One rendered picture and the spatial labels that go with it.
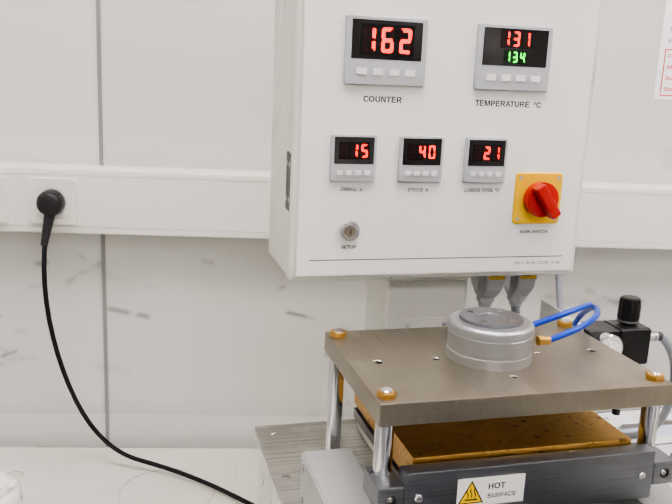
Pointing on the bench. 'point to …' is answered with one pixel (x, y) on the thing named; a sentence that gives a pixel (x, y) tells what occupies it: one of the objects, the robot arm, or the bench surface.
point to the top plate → (490, 369)
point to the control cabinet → (430, 151)
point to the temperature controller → (521, 39)
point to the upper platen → (494, 436)
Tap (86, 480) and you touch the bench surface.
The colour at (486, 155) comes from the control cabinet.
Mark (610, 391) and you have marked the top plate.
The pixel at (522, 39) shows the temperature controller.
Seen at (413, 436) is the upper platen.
